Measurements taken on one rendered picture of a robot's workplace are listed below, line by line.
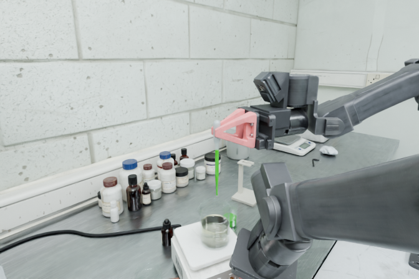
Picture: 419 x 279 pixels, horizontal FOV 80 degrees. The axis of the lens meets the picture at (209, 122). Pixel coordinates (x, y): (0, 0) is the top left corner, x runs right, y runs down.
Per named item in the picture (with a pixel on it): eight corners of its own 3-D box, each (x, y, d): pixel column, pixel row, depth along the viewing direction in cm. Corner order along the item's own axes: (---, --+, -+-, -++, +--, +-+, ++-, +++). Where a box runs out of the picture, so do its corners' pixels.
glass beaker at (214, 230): (221, 228, 56) (221, 195, 54) (235, 247, 51) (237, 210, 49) (192, 238, 53) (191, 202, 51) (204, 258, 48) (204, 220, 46)
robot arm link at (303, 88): (287, 75, 46) (352, 75, 46) (275, 73, 55) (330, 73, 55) (283, 136, 49) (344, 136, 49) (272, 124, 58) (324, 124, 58)
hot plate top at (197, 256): (247, 252, 50) (247, 248, 50) (191, 273, 45) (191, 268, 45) (220, 218, 61) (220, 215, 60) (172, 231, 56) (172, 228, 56)
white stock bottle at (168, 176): (158, 189, 90) (156, 163, 87) (171, 184, 93) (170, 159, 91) (165, 195, 86) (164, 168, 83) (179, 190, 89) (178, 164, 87)
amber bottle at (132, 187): (144, 207, 79) (142, 175, 76) (133, 213, 76) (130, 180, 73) (136, 202, 82) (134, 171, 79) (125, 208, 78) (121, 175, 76)
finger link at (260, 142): (223, 118, 41) (270, 113, 45) (206, 110, 48) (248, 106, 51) (223, 157, 43) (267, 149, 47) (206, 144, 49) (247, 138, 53)
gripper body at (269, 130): (267, 116, 44) (300, 112, 47) (237, 106, 53) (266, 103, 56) (265, 151, 45) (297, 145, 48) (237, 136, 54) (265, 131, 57)
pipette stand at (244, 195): (263, 195, 85) (265, 160, 82) (253, 207, 79) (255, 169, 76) (242, 189, 90) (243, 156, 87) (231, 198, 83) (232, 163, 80)
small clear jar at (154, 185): (163, 198, 83) (161, 184, 82) (148, 201, 82) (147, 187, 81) (161, 192, 88) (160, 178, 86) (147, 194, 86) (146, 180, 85)
